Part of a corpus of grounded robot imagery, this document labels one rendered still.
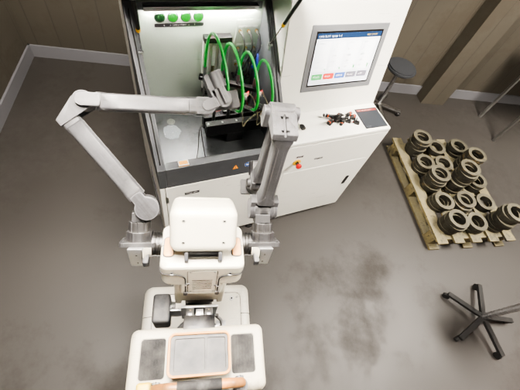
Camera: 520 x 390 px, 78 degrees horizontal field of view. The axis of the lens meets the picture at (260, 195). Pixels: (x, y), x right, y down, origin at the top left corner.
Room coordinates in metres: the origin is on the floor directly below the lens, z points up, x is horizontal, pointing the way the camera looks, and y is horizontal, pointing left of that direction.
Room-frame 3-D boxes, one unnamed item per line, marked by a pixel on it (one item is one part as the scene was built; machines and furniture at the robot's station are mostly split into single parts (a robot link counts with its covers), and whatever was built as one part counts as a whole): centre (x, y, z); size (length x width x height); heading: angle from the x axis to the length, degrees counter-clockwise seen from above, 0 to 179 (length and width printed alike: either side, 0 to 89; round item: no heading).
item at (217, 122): (1.29, 0.28, 0.91); 0.34 x 0.10 x 0.15; 127
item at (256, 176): (0.75, 0.02, 1.40); 0.11 x 0.06 x 0.43; 111
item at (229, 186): (1.01, 0.22, 0.44); 0.65 x 0.02 x 0.68; 127
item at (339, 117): (1.54, -0.31, 1.01); 0.23 x 0.11 x 0.06; 127
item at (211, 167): (1.03, 0.23, 0.87); 0.62 x 0.04 x 0.16; 127
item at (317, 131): (1.51, -0.28, 0.96); 0.70 x 0.22 x 0.03; 127
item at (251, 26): (1.57, 0.34, 1.20); 0.13 x 0.03 x 0.31; 127
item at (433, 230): (2.21, -1.64, 0.21); 1.16 x 0.82 x 0.42; 21
